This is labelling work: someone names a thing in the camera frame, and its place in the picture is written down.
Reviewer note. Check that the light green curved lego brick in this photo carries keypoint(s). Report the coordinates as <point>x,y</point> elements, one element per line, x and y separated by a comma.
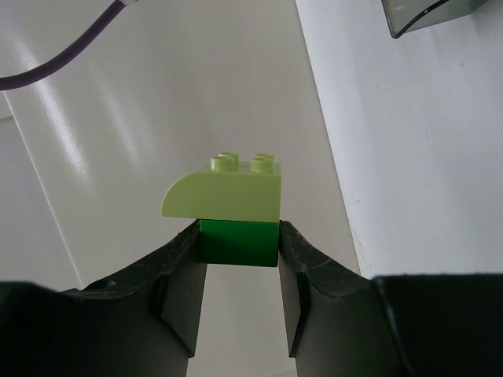
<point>228,189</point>

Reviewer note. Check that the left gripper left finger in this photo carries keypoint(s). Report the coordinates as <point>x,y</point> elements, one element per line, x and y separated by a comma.
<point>140,321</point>

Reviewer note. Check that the grey transparent container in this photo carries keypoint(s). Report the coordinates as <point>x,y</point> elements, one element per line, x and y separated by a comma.
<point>471,18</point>

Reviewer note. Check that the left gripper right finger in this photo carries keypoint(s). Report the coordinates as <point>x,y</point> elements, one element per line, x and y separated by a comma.
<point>341,324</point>

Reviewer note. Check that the dark green lego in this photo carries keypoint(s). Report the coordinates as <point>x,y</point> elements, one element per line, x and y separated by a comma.
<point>247,243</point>

